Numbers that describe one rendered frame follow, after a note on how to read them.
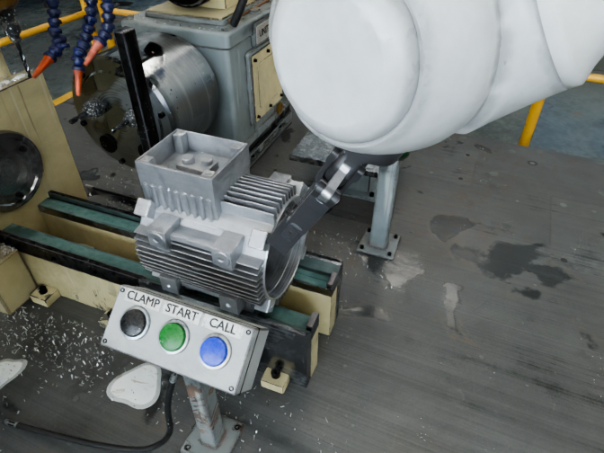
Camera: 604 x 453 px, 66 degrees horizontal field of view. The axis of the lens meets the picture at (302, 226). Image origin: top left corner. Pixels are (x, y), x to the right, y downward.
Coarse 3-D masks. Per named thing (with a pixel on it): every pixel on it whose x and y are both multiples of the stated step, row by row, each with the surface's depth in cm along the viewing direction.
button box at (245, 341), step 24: (120, 288) 52; (144, 288) 56; (120, 312) 52; (144, 312) 51; (168, 312) 50; (192, 312) 49; (216, 312) 52; (120, 336) 51; (144, 336) 50; (192, 336) 49; (240, 336) 48; (264, 336) 51; (144, 360) 50; (168, 360) 49; (192, 360) 48; (240, 360) 47; (216, 384) 47; (240, 384) 47
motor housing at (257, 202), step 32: (256, 192) 62; (288, 192) 64; (192, 224) 64; (224, 224) 62; (256, 224) 61; (160, 256) 65; (192, 256) 64; (256, 256) 61; (288, 256) 75; (192, 288) 68; (224, 288) 64; (256, 288) 61; (288, 288) 73
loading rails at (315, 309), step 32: (64, 224) 93; (96, 224) 88; (128, 224) 87; (32, 256) 84; (64, 256) 80; (96, 256) 80; (128, 256) 91; (64, 288) 87; (96, 288) 82; (160, 288) 73; (320, 288) 75; (256, 320) 68; (288, 320) 70; (320, 320) 80; (288, 352) 70
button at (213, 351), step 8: (216, 336) 48; (208, 344) 48; (216, 344) 47; (224, 344) 47; (200, 352) 48; (208, 352) 47; (216, 352) 47; (224, 352) 47; (208, 360) 47; (216, 360) 47; (224, 360) 47
